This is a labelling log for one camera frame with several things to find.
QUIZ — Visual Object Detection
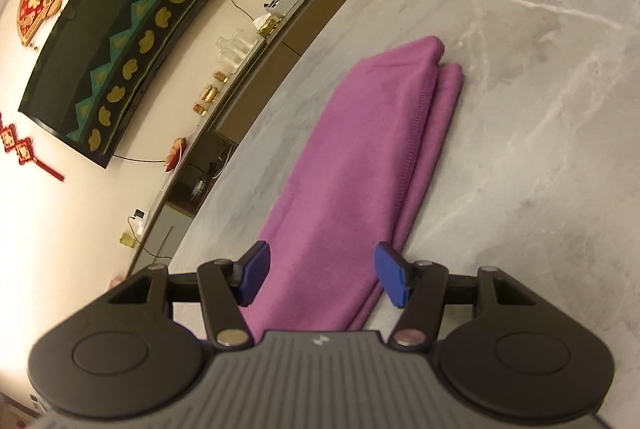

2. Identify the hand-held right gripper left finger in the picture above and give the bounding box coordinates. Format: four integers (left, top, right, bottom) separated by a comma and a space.
100, 240, 272, 351

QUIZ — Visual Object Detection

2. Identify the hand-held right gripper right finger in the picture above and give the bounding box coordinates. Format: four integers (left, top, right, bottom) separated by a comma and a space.
374, 240, 544, 352

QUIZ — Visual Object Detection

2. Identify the purple fleece garment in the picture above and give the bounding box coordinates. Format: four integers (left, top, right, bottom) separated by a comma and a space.
249, 35, 466, 344

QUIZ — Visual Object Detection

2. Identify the red plate of fruit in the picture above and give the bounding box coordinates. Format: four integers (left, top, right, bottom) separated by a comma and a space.
164, 136, 189, 172

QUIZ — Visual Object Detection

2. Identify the long grey television cabinet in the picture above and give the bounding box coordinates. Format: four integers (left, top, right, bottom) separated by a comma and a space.
125, 0, 384, 278

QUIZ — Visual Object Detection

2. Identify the set of clear glasses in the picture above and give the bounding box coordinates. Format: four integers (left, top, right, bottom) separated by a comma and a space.
215, 28, 262, 75

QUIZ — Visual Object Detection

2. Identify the gold tissue box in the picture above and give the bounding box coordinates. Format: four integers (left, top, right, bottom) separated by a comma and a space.
254, 16, 279, 38

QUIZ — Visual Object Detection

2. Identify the television with patterned dust cover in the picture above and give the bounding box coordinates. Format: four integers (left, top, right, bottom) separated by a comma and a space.
17, 0, 235, 169

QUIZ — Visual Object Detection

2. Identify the red knot wall ornament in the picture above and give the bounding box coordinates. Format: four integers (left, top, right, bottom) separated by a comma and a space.
0, 111, 66, 182

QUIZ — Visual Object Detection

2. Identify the red gold fan wall ornament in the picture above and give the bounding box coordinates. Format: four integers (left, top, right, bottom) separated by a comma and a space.
17, 0, 77, 48

